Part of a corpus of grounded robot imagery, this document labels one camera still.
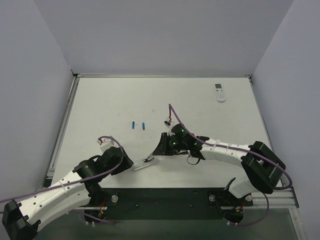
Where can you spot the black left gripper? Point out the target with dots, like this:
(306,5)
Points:
(125,159)

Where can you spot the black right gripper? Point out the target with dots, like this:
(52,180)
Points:
(161,144)

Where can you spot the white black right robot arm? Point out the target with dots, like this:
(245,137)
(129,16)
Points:
(263,169)

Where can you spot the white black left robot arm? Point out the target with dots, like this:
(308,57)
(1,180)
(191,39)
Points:
(23,219)

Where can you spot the small white remote control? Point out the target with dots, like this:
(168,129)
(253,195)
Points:
(219,92)

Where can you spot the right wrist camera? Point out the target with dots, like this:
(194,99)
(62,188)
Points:
(169,124)

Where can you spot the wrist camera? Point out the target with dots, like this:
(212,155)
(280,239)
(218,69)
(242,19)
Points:
(105,144)
(169,124)

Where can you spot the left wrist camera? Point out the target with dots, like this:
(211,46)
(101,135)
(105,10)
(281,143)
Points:
(105,144)

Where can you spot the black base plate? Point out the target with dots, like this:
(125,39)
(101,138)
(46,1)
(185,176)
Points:
(204,203)

